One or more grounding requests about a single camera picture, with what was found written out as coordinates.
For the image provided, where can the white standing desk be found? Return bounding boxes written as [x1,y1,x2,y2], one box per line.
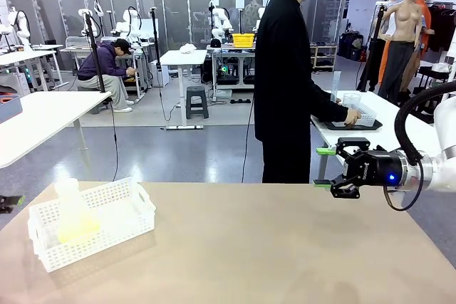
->
[159,48,209,131]

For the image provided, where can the seated person in purple hoodie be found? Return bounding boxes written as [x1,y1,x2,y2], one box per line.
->
[77,38,135,113]

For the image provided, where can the translucent plastic conical flask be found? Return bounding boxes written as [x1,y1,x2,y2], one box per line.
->
[53,177,103,245]

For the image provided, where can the grey-blue box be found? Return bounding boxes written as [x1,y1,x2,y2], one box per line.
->
[0,94,24,124]

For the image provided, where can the bare skin-tone mannequin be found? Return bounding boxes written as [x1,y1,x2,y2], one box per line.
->
[378,0,427,105]

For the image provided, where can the black clothes on rack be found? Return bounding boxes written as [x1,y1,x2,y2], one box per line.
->
[427,1,456,54]

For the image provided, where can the person's right hand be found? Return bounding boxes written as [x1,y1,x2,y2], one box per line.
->
[343,108,363,130]

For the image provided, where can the yellow plastic basket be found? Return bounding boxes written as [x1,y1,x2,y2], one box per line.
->
[232,33,257,48]

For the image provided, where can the grey plastic stool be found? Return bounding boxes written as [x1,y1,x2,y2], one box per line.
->
[185,85,210,120]

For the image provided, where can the white shoe rack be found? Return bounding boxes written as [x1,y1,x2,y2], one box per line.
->
[309,41,339,73]

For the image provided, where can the mannequin in orange clothes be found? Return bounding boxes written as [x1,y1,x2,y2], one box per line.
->
[416,0,437,56]

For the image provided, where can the person's right forearm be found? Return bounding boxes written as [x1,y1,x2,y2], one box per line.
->
[309,81,352,123]

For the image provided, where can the clear plastic beaker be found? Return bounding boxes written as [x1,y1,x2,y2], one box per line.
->
[342,92,362,112]

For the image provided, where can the person in black sweater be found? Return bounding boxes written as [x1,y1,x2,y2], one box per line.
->
[254,0,352,184]

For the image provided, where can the white side table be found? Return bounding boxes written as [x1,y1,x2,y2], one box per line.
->
[309,89,442,184]
[0,90,113,169]

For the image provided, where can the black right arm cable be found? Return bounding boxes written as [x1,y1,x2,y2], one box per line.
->
[394,81,456,167]

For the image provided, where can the clear graduated cylinder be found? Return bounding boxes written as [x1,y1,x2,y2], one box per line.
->
[331,70,343,104]

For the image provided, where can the black tripod stand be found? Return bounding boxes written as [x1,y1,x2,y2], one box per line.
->
[149,6,164,74]
[82,11,112,94]
[356,2,389,93]

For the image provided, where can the black plastic tray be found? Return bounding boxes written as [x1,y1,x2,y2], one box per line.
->
[323,117,384,132]

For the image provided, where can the dark luggage bag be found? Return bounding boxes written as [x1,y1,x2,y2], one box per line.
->
[338,31,365,62]

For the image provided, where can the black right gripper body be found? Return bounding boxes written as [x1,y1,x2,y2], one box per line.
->
[350,149,408,189]

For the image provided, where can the white perforated plastic basket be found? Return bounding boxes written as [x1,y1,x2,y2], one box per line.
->
[334,102,378,128]
[27,176,157,273]

